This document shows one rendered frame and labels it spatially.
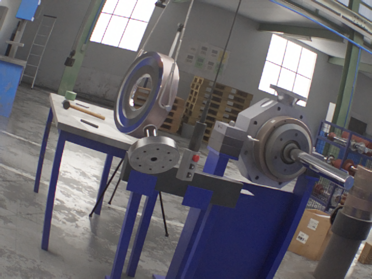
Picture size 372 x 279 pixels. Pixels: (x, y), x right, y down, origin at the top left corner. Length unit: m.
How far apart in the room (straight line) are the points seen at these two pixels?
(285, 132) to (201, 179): 0.56
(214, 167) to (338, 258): 1.82
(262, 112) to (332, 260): 1.83
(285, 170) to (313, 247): 2.22
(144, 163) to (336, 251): 2.67
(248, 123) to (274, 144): 0.22
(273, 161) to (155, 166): 1.06
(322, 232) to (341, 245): 0.79
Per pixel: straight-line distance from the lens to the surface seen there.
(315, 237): 5.50
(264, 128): 3.38
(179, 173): 2.54
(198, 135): 2.52
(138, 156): 2.37
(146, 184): 3.01
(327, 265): 4.78
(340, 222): 4.69
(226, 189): 3.15
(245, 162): 3.45
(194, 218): 3.48
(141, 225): 3.50
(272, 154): 3.33
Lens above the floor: 1.32
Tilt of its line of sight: 5 degrees down
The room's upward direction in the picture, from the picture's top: 18 degrees clockwise
